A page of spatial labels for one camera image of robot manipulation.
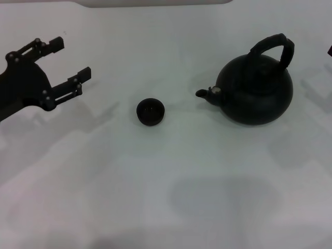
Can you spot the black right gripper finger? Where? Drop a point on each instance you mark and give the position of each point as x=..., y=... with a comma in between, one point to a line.
x=330, y=50

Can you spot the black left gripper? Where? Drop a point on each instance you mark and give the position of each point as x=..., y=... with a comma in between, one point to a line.
x=23, y=83

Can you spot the black round teapot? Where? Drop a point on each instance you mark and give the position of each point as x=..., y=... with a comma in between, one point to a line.
x=256, y=96

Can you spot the small dark teacup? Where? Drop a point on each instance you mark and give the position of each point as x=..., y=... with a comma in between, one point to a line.
x=150, y=111

